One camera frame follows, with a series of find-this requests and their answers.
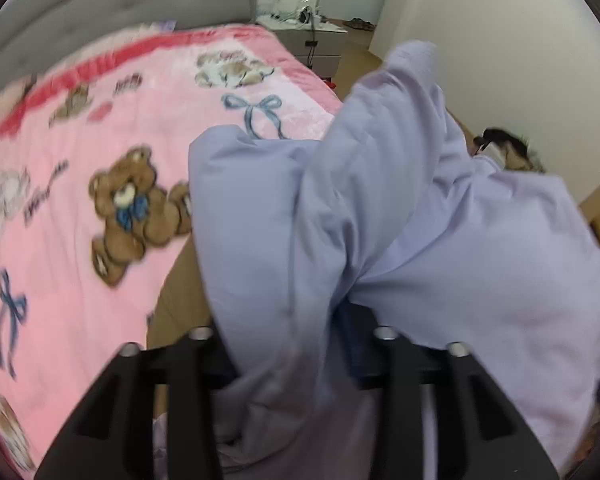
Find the brown slippers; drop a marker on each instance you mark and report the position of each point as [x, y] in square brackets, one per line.
[358, 24]

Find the white nightstand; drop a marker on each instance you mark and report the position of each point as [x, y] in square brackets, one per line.
[300, 42]

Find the dark furry object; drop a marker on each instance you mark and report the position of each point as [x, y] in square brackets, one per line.
[510, 147]

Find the small red object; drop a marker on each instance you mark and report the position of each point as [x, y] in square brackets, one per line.
[333, 83]

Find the white charger clutter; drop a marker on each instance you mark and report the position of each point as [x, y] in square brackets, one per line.
[300, 14]

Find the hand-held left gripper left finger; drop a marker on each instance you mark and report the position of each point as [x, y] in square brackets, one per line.
[205, 355]

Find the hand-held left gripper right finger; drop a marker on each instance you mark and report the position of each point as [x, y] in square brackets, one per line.
[352, 345]

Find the pink printed bear blanket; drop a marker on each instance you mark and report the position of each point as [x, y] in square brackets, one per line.
[55, 260]

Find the grey padded headboard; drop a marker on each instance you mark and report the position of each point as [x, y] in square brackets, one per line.
[105, 5]

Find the lavender garment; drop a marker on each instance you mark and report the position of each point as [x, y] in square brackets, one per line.
[380, 210]

